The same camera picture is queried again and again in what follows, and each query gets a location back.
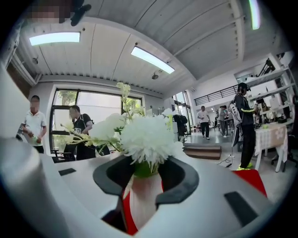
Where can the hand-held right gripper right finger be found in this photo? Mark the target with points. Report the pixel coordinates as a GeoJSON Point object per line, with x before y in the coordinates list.
{"type": "Point", "coordinates": [180, 183]}

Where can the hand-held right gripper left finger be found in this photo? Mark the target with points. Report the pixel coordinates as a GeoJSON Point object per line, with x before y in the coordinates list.
{"type": "Point", "coordinates": [107, 177]}

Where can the white vase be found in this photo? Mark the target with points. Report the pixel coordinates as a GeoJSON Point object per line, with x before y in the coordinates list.
{"type": "Point", "coordinates": [144, 200]}

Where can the white flowers bunch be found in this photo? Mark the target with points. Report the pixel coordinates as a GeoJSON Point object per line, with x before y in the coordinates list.
{"type": "Point", "coordinates": [149, 139]}

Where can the brown wooden step platform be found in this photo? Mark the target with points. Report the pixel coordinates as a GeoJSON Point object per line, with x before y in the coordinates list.
{"type": "Point", "coordinates": [202, 151]}

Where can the black office chair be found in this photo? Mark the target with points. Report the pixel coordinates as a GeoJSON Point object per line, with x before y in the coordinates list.
{"type": "Point", "coordinates": [61, 156]}

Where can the large black-framed window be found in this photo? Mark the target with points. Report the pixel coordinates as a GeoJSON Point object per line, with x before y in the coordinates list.
{"type": "Point", "coordinates": [100, 107]}

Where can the red cloth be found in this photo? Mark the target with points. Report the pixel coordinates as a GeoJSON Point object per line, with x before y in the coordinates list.
{"type": "Point", "coordinates": [253, 181]}

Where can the glass entrance door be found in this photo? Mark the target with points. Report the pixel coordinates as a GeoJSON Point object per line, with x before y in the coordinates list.
{"type": "Point", "coordinates": [185, 109]}

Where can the black balcony railing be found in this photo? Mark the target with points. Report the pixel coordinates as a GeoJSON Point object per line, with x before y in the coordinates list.
{"type": "Point", "coordinates": [216, 94]}

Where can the table with checkered cloth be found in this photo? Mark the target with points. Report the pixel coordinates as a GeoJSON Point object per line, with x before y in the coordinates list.
{"type": "Point", "coordinates": [271, 137]}

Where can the rectangular ceiling light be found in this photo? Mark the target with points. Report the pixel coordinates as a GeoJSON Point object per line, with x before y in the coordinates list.
{"type": "Point", "coordinates": [255, 14]}
{"type": "Point", "coordinates": [54, 38]}
{"type": "Point", "coordinates": [152, 59]}

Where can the white metal shelving rack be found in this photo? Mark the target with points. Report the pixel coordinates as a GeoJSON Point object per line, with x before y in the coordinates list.
{"type": "Point", "coordinates": [277, 90]}

